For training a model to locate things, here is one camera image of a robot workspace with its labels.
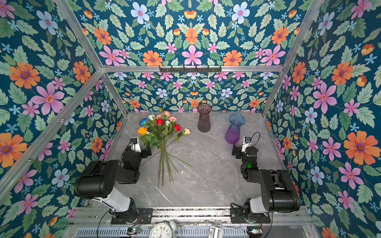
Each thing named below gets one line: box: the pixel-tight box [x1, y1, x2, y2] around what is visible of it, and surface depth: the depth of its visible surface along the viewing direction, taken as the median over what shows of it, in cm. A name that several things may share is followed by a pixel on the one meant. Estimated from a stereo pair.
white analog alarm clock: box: [148, 219, 178, 238], surface depth 68 cm
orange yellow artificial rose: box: [137, 126, 148, 136], surface depth 106 cm
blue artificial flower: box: [139, 118, 150, 127], surface depth 106 cm
